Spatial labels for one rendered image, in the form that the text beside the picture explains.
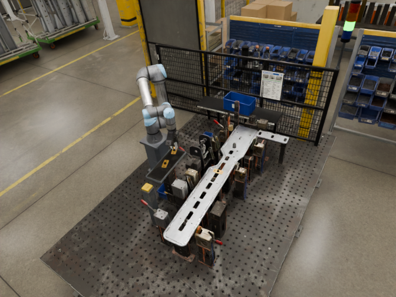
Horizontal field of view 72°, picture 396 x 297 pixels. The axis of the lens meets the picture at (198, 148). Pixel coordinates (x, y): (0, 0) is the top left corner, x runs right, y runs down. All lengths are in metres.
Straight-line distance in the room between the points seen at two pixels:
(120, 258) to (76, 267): 0.33
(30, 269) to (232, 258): 2.17
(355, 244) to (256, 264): 1.41
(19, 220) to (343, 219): 3.75
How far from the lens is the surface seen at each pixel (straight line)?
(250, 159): 2.39
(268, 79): 2.81
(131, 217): 2.48
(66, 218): 3.69
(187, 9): 4.23
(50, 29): 9.43
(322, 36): 2.60
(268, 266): 2.17
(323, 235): 3.25
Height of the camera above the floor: 2.64
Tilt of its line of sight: 41 degrees down
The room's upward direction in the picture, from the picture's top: 6 degrees counter-clockwise
